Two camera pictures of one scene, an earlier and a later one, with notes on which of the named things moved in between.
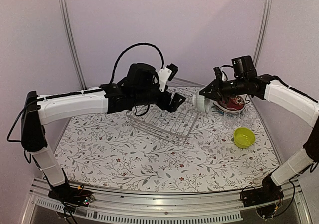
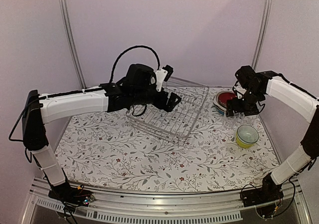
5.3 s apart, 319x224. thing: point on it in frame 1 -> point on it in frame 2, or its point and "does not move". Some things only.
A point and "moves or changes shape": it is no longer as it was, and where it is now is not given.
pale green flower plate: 229,112 moves or changes shape
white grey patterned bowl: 203,103 -> 247,134
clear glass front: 232,117 does not move
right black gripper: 211,87 -> 254,110
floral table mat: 187,148 does not move
